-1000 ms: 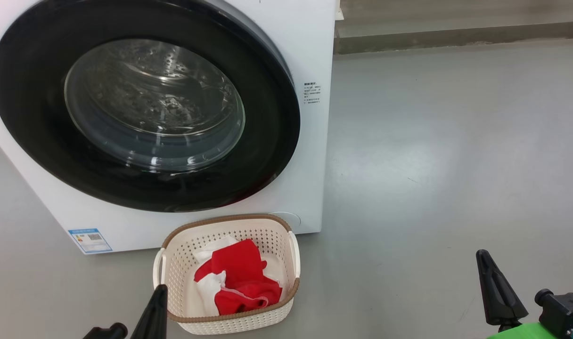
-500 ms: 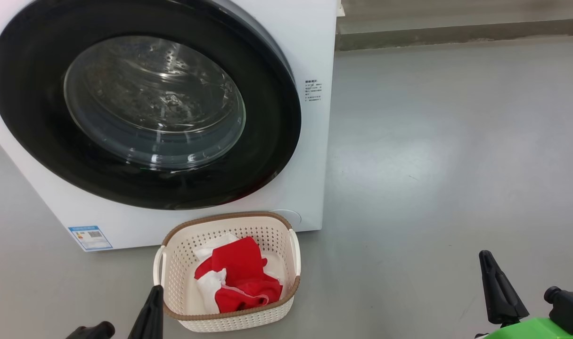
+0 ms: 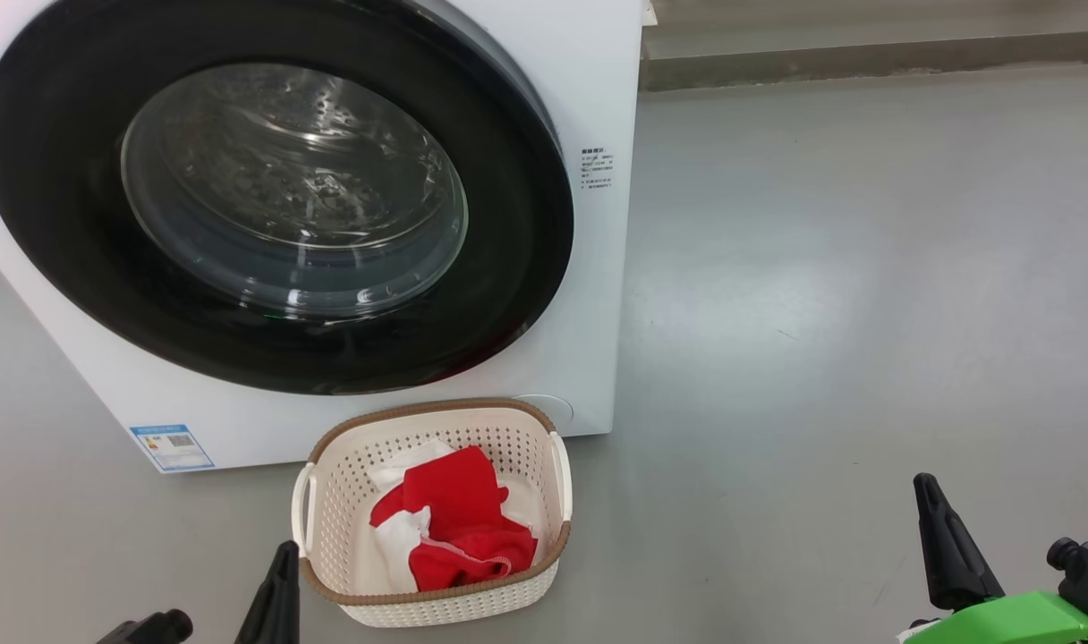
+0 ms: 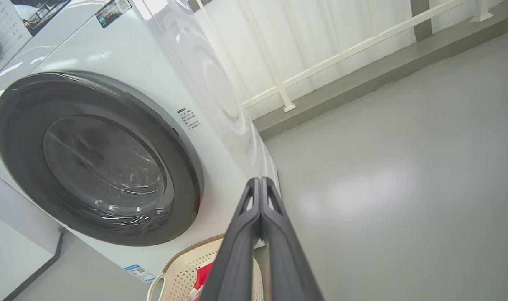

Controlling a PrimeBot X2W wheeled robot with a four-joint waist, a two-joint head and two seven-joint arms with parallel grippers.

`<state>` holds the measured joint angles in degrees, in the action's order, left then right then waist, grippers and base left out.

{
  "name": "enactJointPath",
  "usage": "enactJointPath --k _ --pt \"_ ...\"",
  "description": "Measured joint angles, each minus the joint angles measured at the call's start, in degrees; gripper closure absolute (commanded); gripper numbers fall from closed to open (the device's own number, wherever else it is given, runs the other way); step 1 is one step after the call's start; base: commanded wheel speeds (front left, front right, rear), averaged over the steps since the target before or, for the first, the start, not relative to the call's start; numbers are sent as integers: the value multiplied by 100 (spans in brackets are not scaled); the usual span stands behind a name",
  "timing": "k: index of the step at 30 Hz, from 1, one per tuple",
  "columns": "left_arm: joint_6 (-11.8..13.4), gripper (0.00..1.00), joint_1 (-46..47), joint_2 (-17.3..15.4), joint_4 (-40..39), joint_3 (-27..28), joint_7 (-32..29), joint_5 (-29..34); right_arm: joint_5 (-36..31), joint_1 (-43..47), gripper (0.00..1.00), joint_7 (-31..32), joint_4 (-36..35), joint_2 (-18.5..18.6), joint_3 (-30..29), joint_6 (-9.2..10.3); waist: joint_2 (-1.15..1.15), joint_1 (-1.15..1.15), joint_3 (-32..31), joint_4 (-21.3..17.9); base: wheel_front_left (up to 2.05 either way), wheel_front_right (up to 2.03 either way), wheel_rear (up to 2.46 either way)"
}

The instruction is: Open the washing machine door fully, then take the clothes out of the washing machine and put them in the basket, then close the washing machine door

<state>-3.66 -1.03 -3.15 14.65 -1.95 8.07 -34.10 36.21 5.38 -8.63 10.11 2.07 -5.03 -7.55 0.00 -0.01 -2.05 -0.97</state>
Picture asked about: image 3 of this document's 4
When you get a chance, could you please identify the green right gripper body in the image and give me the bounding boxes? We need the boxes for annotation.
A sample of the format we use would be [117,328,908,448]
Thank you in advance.
[897,589,1088,644]

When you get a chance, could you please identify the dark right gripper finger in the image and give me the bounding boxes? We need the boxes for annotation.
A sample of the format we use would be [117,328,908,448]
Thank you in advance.
[913,472,1007,614]

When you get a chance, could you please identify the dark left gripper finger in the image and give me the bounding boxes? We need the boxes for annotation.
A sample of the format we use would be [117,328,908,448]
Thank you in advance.
[233,540,302,644]

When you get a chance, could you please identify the red and white garment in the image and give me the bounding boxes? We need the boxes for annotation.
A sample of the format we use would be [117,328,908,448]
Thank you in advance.
[368,438,546,594]

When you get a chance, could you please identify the black round glass washer door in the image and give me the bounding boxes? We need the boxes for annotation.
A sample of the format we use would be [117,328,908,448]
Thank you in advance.
[0,0,574,396]

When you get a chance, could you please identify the cream laundry basket brown rim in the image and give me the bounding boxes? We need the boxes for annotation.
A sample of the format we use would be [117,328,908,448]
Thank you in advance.
[290,398,574,629]

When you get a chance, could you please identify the white front-load washing machine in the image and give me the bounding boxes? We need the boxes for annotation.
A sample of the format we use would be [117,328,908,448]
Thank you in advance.
[0,0,646,474]

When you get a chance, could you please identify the blue energy label sticker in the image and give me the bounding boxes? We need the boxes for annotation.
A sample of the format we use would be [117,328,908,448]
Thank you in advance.
[130,423,217,473]

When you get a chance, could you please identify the grey skirting board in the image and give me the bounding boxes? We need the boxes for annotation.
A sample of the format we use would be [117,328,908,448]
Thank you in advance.
[638,30,1088,93]

